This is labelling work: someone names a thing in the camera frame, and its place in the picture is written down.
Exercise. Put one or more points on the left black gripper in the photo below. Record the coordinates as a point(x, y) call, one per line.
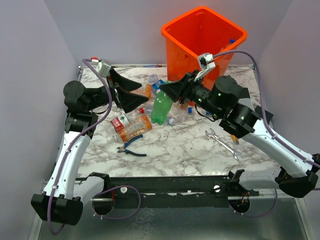
point(124, 99)

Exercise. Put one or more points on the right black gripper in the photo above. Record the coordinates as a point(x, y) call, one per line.
point(181, 89)

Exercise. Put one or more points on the green plastic bottle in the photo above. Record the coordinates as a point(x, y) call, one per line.
point(161, 107)

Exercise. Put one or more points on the clear water bottle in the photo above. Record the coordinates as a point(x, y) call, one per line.
point(178, 113)

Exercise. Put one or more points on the blue label slim bottle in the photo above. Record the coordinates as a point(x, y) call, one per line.
point(193, 110)

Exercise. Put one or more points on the Pepsi bottle blue cap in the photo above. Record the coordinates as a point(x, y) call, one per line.
point(231, 41)

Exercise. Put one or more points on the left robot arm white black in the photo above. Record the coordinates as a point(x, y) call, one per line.
point(62, 199)

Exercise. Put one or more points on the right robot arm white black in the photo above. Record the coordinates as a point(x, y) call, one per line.
point(297, 175)

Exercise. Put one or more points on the orange plastic bin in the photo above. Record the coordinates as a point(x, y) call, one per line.
point(198, 31)

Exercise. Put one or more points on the light blue label bottle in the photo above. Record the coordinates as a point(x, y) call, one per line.
point(155, 83)

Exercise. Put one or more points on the red white label bottle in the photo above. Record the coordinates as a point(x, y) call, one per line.
point(121, 121)

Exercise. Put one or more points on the blue red pen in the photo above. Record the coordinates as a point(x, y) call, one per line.
point(152, 66)

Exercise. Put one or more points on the silver wrench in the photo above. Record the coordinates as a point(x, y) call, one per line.
point(236, 154)

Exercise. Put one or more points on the black square pad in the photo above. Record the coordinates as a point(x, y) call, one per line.
point(268, 116)

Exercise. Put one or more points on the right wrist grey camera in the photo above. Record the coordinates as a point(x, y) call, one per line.
point(206, 63)

